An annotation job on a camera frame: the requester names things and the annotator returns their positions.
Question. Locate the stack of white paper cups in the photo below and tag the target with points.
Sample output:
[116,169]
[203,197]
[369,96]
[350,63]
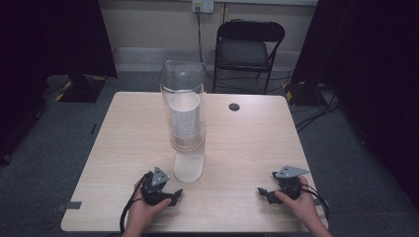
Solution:
[184,113]

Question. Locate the white wall socket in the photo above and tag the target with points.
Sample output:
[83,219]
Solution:
[203,6]

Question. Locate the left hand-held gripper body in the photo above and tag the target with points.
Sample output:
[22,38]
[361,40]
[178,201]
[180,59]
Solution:
[154,192]

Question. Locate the clear plastic cup dispenser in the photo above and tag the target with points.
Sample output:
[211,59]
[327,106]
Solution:
[184,82]

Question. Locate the black stand base plate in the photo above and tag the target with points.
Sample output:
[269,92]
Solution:
[82,89]
[304,94]

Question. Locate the person's right hand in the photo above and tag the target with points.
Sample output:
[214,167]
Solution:
[301,207]

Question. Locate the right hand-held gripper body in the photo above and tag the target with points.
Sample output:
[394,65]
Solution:
[290,184]

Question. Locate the black folding chair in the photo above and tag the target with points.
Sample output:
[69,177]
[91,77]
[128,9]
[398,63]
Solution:
[243,52]

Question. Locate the person's left hand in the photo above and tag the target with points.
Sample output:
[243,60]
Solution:
[145,212]

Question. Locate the black curtain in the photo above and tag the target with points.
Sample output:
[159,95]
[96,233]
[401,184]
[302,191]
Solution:
[49,39]
[372,65]

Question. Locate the grey tape strip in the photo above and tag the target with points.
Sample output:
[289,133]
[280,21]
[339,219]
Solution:
[69,205]

